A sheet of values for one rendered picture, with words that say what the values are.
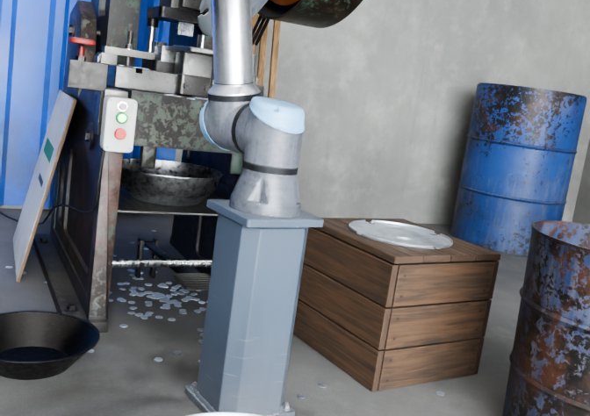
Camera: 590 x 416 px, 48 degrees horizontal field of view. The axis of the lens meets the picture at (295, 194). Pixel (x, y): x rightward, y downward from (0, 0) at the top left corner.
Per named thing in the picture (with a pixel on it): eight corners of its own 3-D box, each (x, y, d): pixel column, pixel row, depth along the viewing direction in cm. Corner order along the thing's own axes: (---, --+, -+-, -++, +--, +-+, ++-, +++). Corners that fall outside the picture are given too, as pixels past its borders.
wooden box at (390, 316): (478, 374, 183) (501, 254, 177) (372, 392, 162) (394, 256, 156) (386, 321, 216) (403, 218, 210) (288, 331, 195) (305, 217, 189)
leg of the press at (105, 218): (109, 333, 176) (143, -11, 162) (64, 334, 171) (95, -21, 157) (63, 241, 257) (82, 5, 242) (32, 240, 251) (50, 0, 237)
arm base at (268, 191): (313, 218, 138) (320, 171, 136) (251, 217, 129) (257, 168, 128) (276, 202, 150) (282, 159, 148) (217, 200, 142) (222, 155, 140)
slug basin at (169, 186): (234, 212, 202) (238, 181, 200) (123, 208, 186) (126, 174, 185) (199, 190, 232) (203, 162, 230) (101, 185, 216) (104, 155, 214)
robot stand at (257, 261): (295, 418, 144) (325, 219, 137) (220, 433, 134) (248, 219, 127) (254, 381, 160) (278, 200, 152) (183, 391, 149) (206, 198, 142)
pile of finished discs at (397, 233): (474, 248, 179) (475, 245, 179) (394, 250, 163) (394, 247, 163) (404, 222, 203) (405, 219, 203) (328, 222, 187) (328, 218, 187)
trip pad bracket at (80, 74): (103, 136, 171) (110, 60, 168) (63, 132, 166) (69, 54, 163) (98, 132, 176) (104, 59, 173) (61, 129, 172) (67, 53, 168)
